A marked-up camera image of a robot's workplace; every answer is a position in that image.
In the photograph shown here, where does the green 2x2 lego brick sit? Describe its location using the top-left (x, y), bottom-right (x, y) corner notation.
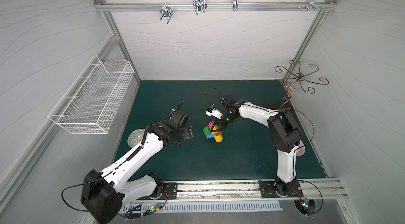
top-left (203, 126), bottom-right (212, 136)

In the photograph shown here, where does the blue 2x4 lego brick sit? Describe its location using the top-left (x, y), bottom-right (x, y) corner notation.
top-left (206, 133), bottom-right (216, 138)

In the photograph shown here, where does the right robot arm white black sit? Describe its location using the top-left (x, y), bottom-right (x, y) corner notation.
top-left (206, 95), bottom-right (303, 198)

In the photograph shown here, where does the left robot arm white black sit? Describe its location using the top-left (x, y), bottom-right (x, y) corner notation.
top-left (80, 122), bottom-right (194, 224)

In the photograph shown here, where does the green patterned round coaster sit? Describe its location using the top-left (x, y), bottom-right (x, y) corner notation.
top-left (127, 129), bottom-right (145, 148)

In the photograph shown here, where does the pink ribbed round coaster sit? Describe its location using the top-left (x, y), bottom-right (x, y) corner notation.
top-left (296, 141), bottom-right (305, 156)

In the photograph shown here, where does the metal ornament stand dark base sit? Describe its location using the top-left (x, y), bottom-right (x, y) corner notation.
top-left (274, 60), bottom-right (330, 110)

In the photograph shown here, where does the metal clamp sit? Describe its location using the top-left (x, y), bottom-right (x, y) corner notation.
top-left (193, 0), bottom-right (207, 15)
top-left (160, 3), bottom-right (173, 24)
top-left (298, 0), bottom-right (326, 12)
top-left (233, 0), bottom-right (239, 12)

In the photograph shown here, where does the aluminium cross bar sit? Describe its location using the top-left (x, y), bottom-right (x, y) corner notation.
top-left (95, 1), bottom-right (338, 12)

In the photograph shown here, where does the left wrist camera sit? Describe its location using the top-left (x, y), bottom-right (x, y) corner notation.
top-left (169, 110), bottom-right (189, 126)

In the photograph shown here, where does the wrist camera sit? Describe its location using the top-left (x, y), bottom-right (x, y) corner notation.
top-left (205, 105), bottom-right (223, 119)
top-left (169, 110), bottom-right (189, 126)

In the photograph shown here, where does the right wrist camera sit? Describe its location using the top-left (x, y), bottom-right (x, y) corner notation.
top-left (205, 105), bottom-right (223, 119)

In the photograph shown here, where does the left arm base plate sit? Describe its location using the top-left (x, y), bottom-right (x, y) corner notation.
top-left (139, 182), bottom-right (178, 200)

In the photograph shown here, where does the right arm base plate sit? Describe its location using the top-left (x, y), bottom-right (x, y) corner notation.
top-left (256, 180), bottom-right (303, 198)

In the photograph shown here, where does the white wire basket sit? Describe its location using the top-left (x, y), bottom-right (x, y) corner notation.
top-left (47, 55), bottom-right (135, 135)

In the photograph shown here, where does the white slotted cable duct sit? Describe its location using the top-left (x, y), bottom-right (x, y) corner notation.
top-left (119, 200), bottom-right (283, 216)

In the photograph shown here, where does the left black cable bundle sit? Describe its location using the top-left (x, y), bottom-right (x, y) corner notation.
top-left (122, 189), bottom-right (169, 220)

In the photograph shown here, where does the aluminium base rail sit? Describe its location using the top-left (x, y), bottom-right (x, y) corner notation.
top-left (87, 178), bottom-right (349, 204)

